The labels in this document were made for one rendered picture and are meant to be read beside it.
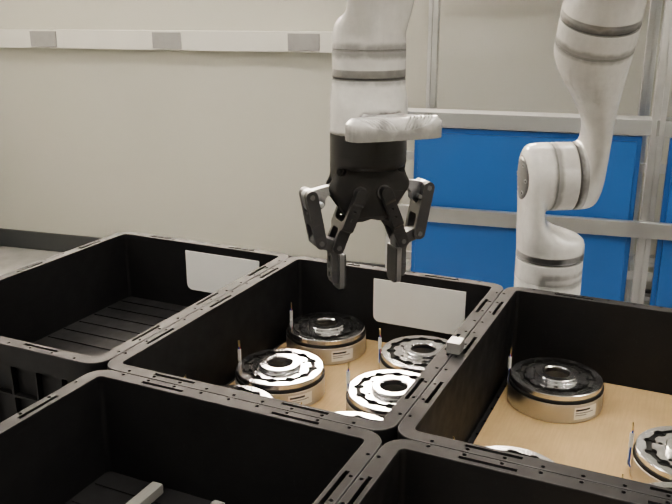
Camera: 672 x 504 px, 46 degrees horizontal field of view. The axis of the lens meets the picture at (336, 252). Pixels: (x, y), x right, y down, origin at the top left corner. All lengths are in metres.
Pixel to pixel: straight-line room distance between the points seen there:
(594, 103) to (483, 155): 1.67
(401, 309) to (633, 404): 0.30
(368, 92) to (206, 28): 3.17
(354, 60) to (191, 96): 3.23
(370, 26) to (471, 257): 2.07
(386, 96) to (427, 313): 0.38
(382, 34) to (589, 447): 0.46
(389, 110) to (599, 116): 0.36
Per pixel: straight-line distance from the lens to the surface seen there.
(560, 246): 1.09
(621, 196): 2.67
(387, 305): 1.05
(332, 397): 0.92
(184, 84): 3.95
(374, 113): 0.74
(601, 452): 0.86
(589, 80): 0.99
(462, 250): 2.75
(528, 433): 0.88
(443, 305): 1.02
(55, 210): 4.50
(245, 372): 0.92
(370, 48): 0.73
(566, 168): 1.07
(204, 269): 1.17
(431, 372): 0.76
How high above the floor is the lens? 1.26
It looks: 17 degrees down
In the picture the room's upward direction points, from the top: straight up
